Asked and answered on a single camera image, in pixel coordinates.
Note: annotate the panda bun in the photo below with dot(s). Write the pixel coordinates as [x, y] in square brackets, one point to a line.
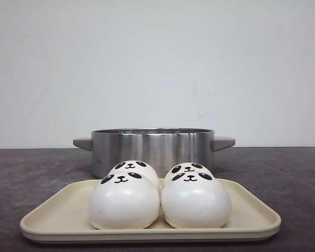
[139, 167]
[195, 200]
[187, 168]
[124, 200]

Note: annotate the stainless steel steamer pot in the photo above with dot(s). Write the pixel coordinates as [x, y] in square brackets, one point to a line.
[162, 148]

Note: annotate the cream rectangular tray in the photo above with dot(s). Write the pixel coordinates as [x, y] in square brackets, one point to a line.
[63, 218]

